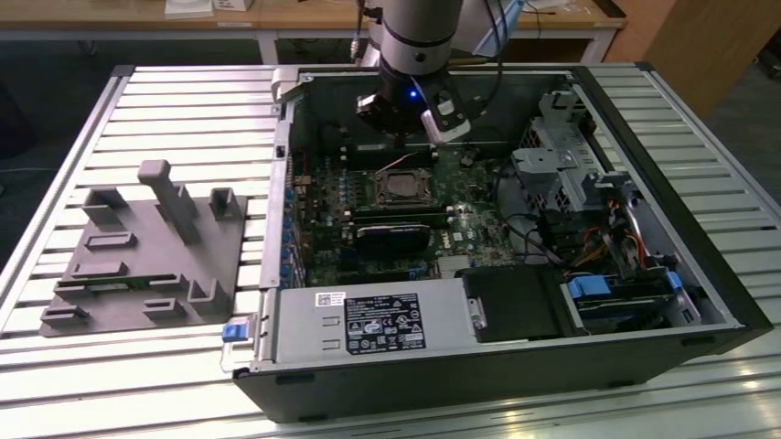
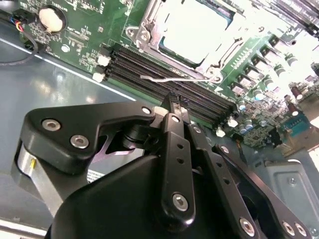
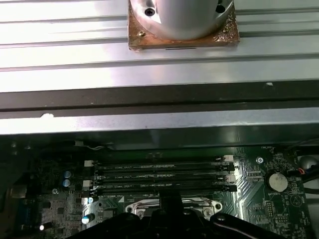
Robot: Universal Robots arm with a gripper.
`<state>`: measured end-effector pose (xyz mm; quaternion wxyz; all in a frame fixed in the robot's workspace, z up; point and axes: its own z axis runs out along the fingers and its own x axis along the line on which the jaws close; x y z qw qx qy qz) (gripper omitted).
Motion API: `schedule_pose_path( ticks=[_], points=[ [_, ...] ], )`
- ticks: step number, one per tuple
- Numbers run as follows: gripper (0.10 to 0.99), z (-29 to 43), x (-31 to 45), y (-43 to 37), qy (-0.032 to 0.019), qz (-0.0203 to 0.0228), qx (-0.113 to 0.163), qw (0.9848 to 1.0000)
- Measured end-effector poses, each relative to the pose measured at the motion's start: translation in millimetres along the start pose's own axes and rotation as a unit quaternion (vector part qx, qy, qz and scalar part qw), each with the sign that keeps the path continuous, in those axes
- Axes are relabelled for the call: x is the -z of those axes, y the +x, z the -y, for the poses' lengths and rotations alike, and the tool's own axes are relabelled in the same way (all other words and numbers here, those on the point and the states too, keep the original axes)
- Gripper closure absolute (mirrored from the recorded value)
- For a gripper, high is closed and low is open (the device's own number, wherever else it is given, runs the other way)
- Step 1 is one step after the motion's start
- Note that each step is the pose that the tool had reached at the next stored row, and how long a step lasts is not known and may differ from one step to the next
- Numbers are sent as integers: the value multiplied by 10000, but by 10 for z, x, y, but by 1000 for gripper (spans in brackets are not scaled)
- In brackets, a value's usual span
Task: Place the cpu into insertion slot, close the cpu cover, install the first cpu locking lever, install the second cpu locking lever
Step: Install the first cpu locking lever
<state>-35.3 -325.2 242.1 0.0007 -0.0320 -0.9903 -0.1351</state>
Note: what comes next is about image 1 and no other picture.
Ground wooden cabinet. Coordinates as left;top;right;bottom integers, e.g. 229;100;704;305
601;0;781;121

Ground black RAM slot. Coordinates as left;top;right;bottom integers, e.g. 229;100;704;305
353;213;453;226
350;206;452;217

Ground metal socket cover frame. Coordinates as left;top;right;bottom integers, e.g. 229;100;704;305
377;171;433;207

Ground CPU socket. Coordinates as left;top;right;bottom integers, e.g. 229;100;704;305
370;167;438;210

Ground thin metal locking lever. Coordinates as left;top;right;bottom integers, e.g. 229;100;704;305
375;154;423;175

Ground grey parts rack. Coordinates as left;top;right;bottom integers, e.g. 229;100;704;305
36;159;250;338

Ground black PC case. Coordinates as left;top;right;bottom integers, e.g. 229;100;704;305
231;61;775;424

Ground black graphics card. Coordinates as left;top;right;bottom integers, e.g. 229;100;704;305
354;222;433;257

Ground green motherboard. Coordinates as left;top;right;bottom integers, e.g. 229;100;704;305
286;145;520;284

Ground large white box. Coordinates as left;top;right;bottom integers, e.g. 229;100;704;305
163;0;217;20

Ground blue disk carrier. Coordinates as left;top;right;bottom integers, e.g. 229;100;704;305
566;273;612;303

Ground black plastic shroud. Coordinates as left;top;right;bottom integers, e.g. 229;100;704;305
461;267;578;344

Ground wooden desk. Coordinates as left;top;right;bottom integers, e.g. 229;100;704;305
0;0;629;65

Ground blue case latch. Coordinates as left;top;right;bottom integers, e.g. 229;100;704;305
222;322;255;343

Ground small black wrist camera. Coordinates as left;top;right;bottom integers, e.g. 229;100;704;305
355;93;383;121

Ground orange yellow power wires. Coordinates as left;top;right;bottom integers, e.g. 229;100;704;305
582;228;648;267

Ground green RAM stick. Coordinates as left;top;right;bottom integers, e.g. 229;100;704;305
78;277;154;290

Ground black power cable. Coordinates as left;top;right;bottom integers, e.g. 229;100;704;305
498;213;576;269

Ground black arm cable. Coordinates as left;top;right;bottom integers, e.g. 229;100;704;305
478;0;506;118

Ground grey power supply unit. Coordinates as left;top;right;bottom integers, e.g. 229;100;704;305
267;278;484;371

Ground grey metal drive cage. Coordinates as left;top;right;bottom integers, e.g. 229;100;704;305
512;91;642;216

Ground black chair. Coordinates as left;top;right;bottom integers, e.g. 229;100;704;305
0;77;36;161

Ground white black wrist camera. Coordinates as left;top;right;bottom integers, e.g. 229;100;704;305
419;89;476;145

